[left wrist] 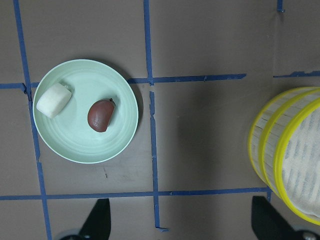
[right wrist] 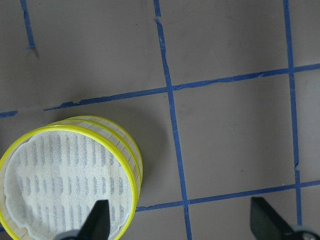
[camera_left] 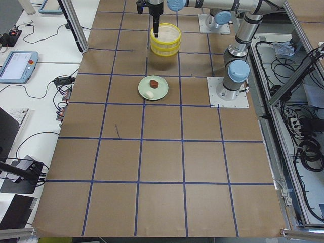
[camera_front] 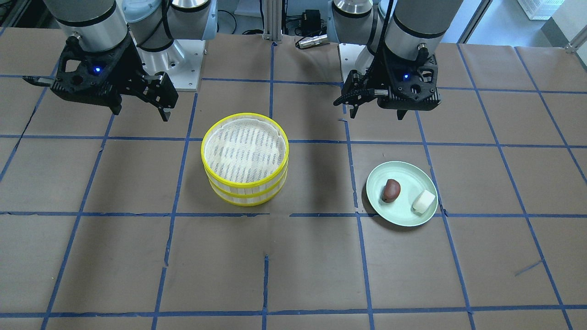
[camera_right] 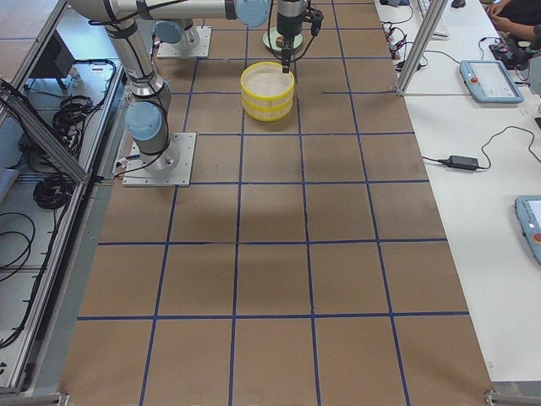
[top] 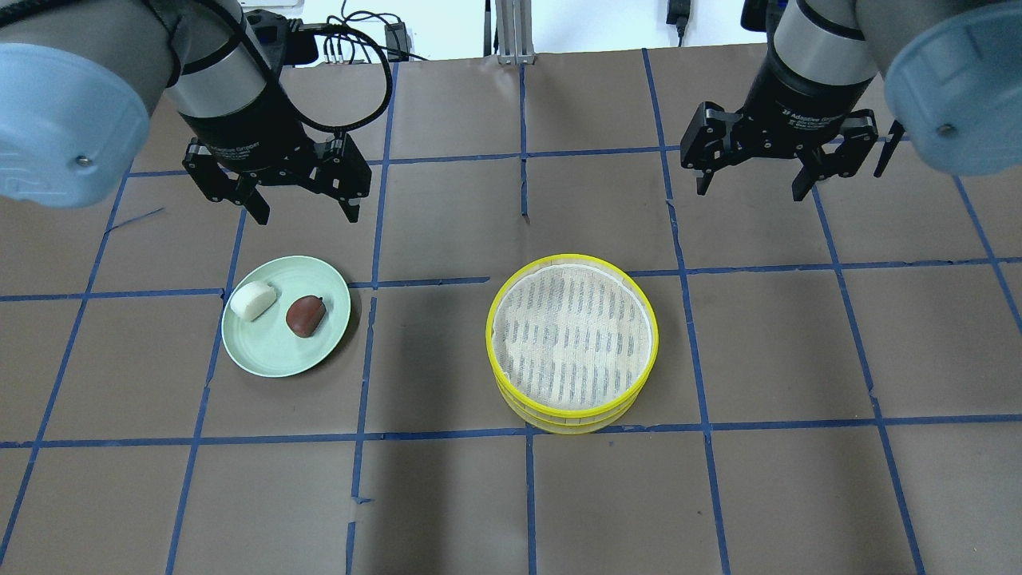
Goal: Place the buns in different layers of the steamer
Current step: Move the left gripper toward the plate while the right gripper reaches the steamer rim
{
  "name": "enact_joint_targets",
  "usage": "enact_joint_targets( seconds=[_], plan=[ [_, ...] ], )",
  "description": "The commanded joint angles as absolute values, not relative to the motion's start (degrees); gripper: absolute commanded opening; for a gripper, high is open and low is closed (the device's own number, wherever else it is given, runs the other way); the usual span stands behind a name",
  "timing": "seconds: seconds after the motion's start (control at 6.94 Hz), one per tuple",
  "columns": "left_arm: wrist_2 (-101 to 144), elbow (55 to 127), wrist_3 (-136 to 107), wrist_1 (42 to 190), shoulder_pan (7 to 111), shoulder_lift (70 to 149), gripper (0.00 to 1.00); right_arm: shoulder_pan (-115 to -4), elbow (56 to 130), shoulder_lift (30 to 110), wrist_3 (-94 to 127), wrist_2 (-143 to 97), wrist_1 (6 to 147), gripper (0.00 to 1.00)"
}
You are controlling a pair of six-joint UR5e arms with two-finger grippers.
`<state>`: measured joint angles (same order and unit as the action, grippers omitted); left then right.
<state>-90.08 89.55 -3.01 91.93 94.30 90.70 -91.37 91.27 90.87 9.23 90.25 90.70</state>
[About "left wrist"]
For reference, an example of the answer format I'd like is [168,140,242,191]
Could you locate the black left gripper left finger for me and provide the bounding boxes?
[79,198,111,240]

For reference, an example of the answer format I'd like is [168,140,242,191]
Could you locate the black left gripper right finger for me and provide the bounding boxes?
[251,196,297,240]

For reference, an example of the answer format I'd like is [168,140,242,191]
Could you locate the yellow bamboo steamer layer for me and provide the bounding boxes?
[264,97,320,225]
[247,86,320,185]

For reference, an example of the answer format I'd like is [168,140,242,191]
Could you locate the brown steamed bun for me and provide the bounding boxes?
[87,98,116,133]

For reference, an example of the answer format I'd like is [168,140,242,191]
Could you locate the white steamed bun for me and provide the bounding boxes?
[36,83,72,119]

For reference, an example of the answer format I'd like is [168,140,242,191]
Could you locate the light green round plate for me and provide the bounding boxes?
[33,59,139,164]

